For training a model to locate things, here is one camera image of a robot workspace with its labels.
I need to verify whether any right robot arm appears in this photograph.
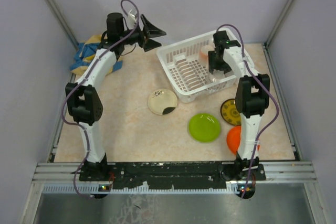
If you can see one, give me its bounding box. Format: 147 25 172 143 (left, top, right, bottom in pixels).
208 30 270 180

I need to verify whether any aluminium frame rail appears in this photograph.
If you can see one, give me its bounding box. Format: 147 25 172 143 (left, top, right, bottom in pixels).
32 161 317 195

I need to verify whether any pink ceramic mug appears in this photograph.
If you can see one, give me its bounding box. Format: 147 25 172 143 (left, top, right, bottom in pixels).
198 45 214 61

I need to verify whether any white plastic dish rack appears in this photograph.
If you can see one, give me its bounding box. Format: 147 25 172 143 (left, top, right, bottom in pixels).
156 30 238 103

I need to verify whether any black mounting base plate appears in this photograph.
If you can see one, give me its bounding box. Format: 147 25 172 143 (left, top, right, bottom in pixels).
76 158 266 190

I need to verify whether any white patterned small bowl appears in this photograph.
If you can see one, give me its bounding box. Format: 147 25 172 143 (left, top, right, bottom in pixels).
207 72 226 84

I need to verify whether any black and yellow plate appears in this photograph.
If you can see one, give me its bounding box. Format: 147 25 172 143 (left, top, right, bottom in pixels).
220 99 242 126

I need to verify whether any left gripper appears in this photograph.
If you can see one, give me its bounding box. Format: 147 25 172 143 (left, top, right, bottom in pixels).
119 14 166 51

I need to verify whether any orange plate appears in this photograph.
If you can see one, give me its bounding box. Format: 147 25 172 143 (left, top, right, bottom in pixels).
226 126 257 158

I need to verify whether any blue and yellow cloth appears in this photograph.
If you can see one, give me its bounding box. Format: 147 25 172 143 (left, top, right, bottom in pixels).
69 34 123 78

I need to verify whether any cream plate with black marks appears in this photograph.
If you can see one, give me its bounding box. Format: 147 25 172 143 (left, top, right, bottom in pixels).
148 89 178 115

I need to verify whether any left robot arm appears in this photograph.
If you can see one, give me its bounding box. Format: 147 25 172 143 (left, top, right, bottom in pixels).
65 13 166 180

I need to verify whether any green plate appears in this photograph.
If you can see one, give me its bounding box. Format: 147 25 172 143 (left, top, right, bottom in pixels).
188 113 221 143

